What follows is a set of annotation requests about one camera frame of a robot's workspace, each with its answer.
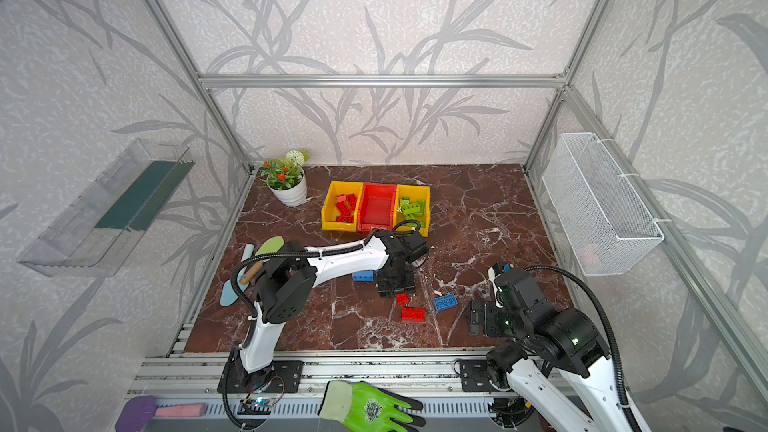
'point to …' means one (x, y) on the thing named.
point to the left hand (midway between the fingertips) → (411, 288)
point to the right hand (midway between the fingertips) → (480, 303)
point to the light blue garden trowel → (230, 293)
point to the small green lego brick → (405, 201)
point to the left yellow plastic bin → (329, 207)
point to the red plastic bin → (376, 208)
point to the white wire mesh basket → (608, 225)
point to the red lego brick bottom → (413, 314)
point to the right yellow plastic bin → (418, 192)
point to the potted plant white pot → (293, 196)
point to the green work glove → (364, 407)
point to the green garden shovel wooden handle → (270, 246)
